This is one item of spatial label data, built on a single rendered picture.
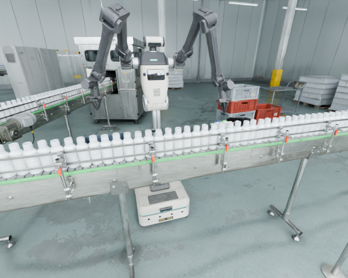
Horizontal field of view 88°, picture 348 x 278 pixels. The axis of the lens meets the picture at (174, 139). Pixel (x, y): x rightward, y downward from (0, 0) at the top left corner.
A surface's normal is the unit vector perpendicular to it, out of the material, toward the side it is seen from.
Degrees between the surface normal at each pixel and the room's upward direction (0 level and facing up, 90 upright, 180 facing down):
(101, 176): 90
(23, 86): 90
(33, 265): 0
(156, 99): 90
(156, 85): 90
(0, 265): 0
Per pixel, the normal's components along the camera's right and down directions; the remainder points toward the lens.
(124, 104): -0.04, 0.40
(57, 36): 0.28, 0.39
